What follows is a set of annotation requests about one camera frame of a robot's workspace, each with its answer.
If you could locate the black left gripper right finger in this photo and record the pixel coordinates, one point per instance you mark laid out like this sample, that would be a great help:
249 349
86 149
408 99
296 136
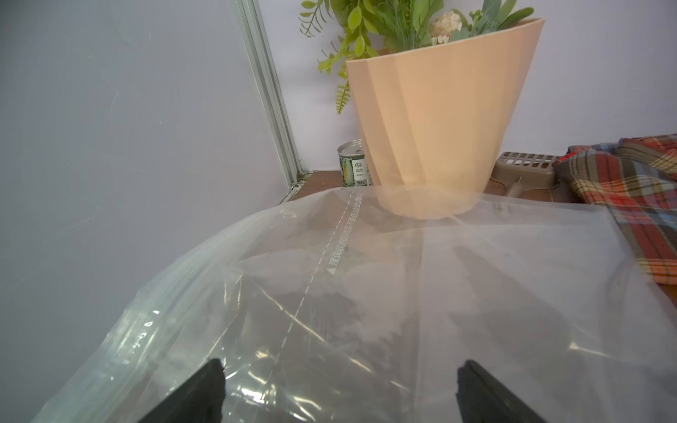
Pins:
482 398

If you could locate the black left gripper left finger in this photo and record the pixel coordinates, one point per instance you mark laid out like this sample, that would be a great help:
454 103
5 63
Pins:
198 399

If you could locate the clear plastic vacuum bag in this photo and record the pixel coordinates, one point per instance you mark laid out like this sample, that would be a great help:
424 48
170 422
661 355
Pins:
361 305

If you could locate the multicolour tartan shirt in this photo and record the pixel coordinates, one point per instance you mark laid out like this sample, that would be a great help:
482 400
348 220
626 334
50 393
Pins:
635 179

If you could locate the small brown slotted scoop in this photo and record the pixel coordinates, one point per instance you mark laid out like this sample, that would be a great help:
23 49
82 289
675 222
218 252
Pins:
521 172

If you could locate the small metal tin can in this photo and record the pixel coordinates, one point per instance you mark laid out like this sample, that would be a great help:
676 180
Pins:
354 169

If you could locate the terracotta flower pot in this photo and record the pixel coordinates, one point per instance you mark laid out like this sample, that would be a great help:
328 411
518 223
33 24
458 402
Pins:
437 116

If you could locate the artificial green white plant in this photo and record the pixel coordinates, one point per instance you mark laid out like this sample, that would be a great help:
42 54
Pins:
375 28

